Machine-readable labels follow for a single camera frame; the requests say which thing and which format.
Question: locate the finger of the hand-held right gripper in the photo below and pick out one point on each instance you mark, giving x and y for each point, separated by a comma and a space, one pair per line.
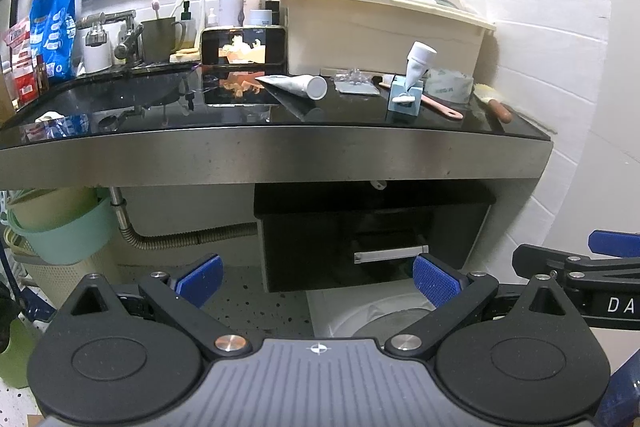
560, 259
616, 242

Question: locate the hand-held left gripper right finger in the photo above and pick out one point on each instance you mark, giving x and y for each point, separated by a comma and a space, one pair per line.
434, 283

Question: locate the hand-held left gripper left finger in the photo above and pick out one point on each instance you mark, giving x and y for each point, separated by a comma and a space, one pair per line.
201, 278

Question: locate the black drawer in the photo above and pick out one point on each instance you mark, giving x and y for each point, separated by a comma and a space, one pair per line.
370, 227

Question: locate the grey toothpaste tube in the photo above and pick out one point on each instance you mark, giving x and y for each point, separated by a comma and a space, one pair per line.
295, 84

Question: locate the black desktop counter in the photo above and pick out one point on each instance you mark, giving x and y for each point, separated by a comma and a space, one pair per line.
150, 107

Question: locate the white hook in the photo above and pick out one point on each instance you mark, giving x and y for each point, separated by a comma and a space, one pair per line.
378, 184

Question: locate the beige laundry basket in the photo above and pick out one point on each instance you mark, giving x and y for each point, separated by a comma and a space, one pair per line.
60, 277

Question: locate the green plastic basin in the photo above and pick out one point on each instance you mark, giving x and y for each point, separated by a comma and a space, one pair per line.
65, 237

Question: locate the beige plastic basin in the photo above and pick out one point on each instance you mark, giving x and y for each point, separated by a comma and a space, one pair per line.
45, 207

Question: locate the light blue small box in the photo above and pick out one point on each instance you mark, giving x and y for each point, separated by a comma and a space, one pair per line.
404, 107

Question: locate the green plastic container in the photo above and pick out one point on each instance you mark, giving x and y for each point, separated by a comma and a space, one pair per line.
15, 352

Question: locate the crumpled plastic wrapper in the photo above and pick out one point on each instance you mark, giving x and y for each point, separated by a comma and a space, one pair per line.
57, 125

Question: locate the clear plastic blister pack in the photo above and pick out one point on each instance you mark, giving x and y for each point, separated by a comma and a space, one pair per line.
356, 86

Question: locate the beige soap tray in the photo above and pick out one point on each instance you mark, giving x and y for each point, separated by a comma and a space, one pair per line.
185, 55

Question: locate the white tube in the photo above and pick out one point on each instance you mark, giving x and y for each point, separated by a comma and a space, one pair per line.
420, 57

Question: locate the black smartphone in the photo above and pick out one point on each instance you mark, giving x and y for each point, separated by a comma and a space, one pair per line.
245, 47

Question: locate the green mug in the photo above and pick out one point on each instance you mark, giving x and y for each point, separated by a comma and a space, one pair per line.
160, 39

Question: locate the white cup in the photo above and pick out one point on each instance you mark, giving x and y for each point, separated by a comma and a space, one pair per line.
97, 57

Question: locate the beige dish bin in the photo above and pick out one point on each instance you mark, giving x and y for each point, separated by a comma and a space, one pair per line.
375, 32

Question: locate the dark pump bottle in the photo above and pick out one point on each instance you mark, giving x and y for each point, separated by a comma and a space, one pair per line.
186, 14

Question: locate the small white lidded jar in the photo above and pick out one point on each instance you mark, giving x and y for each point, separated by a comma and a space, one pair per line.
260, 18

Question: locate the white toothbrush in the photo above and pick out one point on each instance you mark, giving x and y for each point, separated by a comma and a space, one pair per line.
178, 8

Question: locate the pink toothbrush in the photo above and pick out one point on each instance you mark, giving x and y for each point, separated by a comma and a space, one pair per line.
155, 7

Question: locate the metal faucet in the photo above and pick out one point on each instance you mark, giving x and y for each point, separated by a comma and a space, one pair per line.
107, 19

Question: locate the red packets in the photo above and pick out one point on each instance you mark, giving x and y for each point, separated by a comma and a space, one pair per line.
22, 67

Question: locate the blue plastic bag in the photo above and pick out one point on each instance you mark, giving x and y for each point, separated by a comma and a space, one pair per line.
52, 27

